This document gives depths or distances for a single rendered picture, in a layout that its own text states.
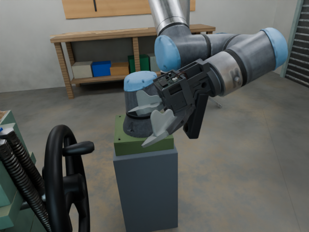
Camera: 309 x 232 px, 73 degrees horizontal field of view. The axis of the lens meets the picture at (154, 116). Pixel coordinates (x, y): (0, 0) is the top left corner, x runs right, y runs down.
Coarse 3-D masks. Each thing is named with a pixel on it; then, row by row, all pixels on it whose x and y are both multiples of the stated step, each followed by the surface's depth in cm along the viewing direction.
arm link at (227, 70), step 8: (216, 56) 44; (224, 56) 42; (216, 64) 42; (224, 64) 42; (232, 64) 41; (216, 72) 42; (224, 72) 41; (232, 72) 41; (240, 72) 42; (224, 80) 41; (232, 80) 42; (240, 80) 43; (224, 88) 43; (232, 88) 43
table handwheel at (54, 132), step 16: (64, 128) 44; (48, 144) 37; (64, 144) 49; (48, 160) 35; (80, 160) 58; (48, 176) 33; (64, 176) 46; (80, 176) 46; (48, 192) 32; (64, 192) 43; (80, 192) 44; (48, 208) 32; (64, 208) 33; (80, 208) 50; (64, 224) 32; (80, 224) 51
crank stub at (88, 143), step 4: (76, 144) 39; (80, 144) 39; (84, 144) 39; (88, 144) 39; (92, 144) 40; (64, 148) 39; (68, 148) 39; (72, 148) 39; (76, 148) 39; (80, 148) 39; (84, 148) 39; (88, 148) 39; (92, 148) 40; (64, 152) 38; (68, 152) 38; (72, 152) 39; (76, 152) 39; (80, 152) 39; (84, 152) 39; (88, 152) 39; (64, 156) 39
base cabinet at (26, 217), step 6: (24, 210) 60; (30, 210) 64; (18, 216) 56; (24, 216) 60; (30, 216) 64; (36, 216) 67; (18, 222) 56; (24, 222) 59; (30, 222) 63; (36, 222) 66; (6, 228) 50; (12, 228) 52; (18, 228) 55; (24, 228) 58; (30, 228) 62; (36, 228) 66; (42, 228) 70
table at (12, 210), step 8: (8, 112) 62; (0, 120) 58; (8, 120) 61; (32, 152) 49; (32, 160) 48; (16, 192) 38; (16, 200) 37; (0, 208) 35; (8, 208) 35; (16, 208) 37; (0, 216) 34; (8, 216) 34; (16, 216) 36; (0, 224) 34; (8, 224) 35
